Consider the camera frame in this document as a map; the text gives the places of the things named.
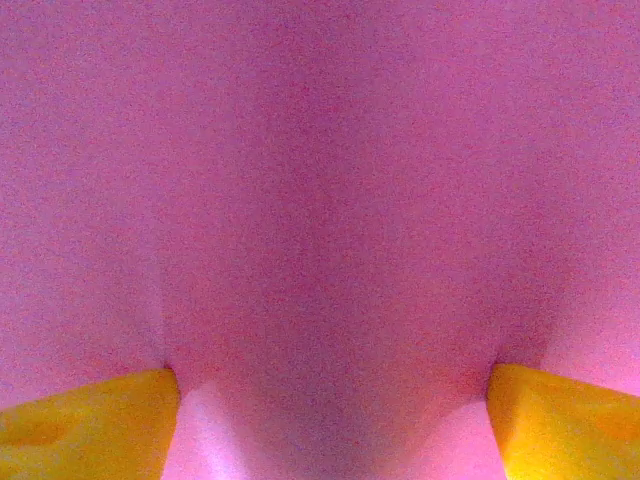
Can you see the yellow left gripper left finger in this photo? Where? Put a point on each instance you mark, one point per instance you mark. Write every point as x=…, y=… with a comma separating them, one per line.
x=85, y=430

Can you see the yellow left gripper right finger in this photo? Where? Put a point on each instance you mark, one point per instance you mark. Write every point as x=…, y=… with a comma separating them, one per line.
x=565, y=435

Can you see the pink paper sheet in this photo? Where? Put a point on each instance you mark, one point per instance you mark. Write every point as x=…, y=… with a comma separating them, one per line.
x=320, y=175

